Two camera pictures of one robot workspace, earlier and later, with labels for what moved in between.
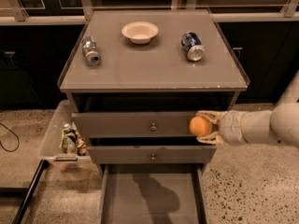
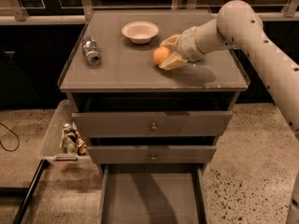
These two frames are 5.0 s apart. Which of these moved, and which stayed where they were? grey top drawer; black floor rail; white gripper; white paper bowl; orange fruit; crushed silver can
Moved: white gripper; orange fruit
Stayed: black floor rail; crushed silver can; grey top drawer; white paper bowl
